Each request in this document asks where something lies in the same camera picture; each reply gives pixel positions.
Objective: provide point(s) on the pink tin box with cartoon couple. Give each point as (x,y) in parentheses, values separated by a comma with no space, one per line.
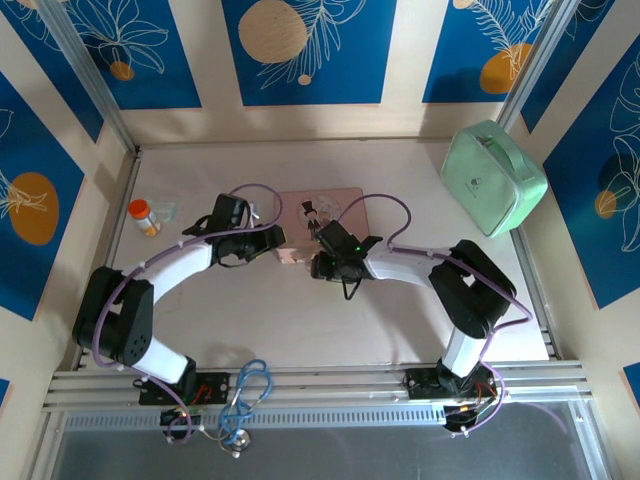
(295,205)

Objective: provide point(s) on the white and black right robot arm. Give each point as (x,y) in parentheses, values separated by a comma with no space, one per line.
(400,267)

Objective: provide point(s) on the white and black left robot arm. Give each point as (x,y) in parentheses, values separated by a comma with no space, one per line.
(170,265)

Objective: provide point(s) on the clear plastic zip bag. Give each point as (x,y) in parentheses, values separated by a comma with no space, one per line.
(170,210)

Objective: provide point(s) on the orange pill bottle white cap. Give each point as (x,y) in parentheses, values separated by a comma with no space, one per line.
(144,216)

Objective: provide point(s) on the mint green zip case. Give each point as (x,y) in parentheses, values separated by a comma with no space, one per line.
(490,180)

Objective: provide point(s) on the grey metal plate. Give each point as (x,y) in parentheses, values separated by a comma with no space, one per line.
(350,455)

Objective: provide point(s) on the blue stethoscope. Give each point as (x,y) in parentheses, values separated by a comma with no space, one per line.
(242,440)

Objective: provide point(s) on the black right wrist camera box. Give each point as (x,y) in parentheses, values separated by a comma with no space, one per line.
(336,237)

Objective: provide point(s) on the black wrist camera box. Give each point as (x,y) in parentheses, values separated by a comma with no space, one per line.
(227,207)
(336,237)

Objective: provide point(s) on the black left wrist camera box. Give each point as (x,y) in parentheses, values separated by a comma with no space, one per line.
(227,207)

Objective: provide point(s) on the aluminium front rail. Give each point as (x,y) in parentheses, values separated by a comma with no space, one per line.
(325,387)

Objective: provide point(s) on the aluminium side rail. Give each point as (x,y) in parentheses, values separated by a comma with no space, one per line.
(542,325)
(122,200)

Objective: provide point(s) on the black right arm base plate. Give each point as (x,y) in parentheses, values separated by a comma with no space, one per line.
(420,385)

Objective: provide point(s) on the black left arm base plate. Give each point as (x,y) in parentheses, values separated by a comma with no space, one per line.
(215,385)

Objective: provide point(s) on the aluminium frame corner post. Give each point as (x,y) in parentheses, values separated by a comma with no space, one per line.
(95,85)
(535,65)

